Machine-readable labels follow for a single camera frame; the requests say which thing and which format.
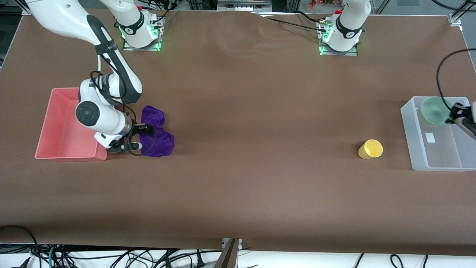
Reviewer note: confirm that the purple cloth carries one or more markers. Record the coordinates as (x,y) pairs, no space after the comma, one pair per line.
(163,143)

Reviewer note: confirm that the yellow cup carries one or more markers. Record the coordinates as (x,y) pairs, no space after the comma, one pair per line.
(372,149)

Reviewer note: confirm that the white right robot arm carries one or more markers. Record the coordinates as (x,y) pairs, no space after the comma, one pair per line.
(59,18)

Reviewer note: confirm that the pink plastic bin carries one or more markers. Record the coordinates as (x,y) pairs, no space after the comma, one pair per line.
(59,141)

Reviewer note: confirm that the brown table cover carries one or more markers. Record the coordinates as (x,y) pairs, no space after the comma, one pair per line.
(241,149)

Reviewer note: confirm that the white background device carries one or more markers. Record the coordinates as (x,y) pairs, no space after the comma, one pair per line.
(241,5)

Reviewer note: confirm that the orange background objects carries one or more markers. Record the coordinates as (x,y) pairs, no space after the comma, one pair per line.
(316,4)

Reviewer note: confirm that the white label in bin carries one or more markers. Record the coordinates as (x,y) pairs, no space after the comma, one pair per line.
(430,137)

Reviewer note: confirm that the clear plastic bin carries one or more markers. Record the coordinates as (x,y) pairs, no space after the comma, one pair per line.
(442,156)

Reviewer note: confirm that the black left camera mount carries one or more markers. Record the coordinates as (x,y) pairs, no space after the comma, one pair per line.
(119,148)

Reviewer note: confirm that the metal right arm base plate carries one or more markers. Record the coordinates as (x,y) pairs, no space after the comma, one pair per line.
(143,47)

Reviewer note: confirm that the aluminium frame corner bracket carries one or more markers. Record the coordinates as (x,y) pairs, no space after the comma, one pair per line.
(29,10)
(455,19)

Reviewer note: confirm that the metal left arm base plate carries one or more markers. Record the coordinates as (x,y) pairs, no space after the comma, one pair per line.
(336,53)

